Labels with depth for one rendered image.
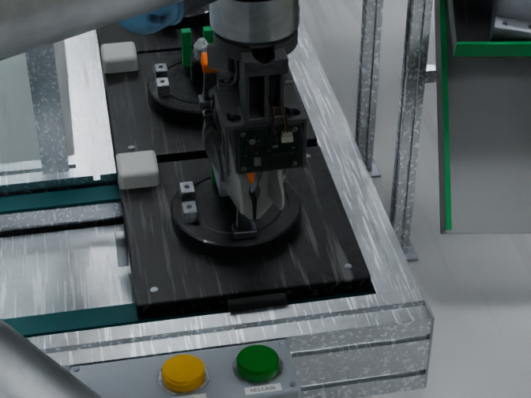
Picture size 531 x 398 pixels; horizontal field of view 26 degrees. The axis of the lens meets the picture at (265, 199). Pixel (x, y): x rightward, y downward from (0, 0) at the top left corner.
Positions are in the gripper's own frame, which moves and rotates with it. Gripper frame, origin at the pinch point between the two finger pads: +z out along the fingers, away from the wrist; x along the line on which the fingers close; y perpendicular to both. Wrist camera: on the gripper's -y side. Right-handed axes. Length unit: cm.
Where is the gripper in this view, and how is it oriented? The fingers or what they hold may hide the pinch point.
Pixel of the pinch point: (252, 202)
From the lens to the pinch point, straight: 110.1
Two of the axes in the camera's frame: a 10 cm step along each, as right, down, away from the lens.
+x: 9.8, -1.1, 1.5
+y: 1.8, 6.0, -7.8
